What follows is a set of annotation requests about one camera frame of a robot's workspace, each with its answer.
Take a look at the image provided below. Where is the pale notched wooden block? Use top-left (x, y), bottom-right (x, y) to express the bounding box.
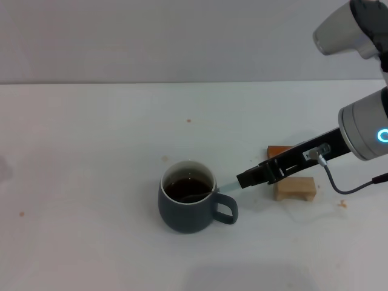
top-left (274, 176), bottom-right (317, 201)

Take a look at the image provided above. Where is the orange stained wooden block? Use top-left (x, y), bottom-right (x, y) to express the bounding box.
top-left (267, 145), bottom-right (293, 158)

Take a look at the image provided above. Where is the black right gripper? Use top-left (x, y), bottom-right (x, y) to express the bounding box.
top-left (236, 129), bottom-right (352, 189)

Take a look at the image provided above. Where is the blue handled metal spoon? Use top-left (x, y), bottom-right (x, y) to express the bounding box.
top-left (178, 181), bottom-right (243, 203)

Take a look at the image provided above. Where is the grey cable with metal connectors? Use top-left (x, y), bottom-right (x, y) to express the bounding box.
top-left (306, 144), bottom-right (388, 195)

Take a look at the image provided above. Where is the grey ceramic cup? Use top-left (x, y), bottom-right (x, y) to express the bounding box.
top-left (157, 160), bottom-right (239, 235)

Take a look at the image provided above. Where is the dark coffee liquid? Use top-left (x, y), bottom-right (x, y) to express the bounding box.
top-left (165, 178), bottom-right (213, 203)

